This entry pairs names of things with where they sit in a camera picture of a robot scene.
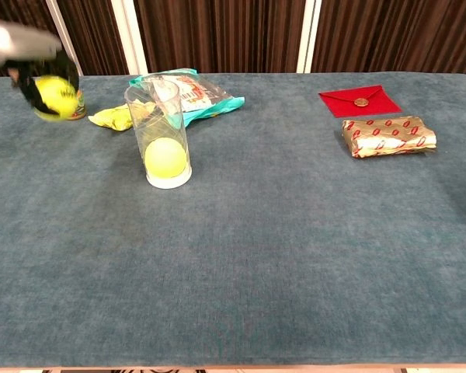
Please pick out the thin grey white post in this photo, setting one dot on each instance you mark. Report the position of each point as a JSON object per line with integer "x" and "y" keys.
{"x": 66, "y": 27}

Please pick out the yellow tennis ball black print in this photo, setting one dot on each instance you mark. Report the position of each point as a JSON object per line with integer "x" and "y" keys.
{"x": 56, "y": 95}

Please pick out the teal clear snack bag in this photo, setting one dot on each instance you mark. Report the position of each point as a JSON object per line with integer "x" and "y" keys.
{"x": 206, "y": 99}

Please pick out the red envelope gold seal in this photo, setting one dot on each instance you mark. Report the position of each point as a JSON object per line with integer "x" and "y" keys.
{"x": 345, "y": 105}

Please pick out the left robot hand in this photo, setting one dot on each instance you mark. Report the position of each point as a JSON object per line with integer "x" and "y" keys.
{"x": 19, "y": 44}

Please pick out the white frame post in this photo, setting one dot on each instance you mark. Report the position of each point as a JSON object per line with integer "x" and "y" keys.
{"x": 308, "y": 35}
{"x": 129, "y": 35}

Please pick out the gold red patterned package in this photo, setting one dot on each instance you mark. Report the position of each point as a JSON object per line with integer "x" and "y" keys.
{"x": 388, "y": 136}

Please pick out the plain yellow tennis ball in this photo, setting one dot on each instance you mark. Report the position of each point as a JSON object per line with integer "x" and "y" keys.
{"x": 165, "y": 157}

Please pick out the teal table cloth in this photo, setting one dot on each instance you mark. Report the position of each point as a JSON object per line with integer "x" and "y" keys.
{"x": 256, "y": 252}

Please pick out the brown pleated curtain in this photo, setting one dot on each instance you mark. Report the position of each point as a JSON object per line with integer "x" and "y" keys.
{"x": 225, "y": 35}

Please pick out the clear plastic tube container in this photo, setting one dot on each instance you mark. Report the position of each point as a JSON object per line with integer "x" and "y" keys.
{"x": 169, "y": 182}

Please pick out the small orange green cup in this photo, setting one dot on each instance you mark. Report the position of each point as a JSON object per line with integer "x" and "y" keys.
{"x": 81, "y": 109}

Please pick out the crumpled yellow snack packet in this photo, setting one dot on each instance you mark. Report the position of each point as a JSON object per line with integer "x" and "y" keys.
{"x": 112, "y": 117}

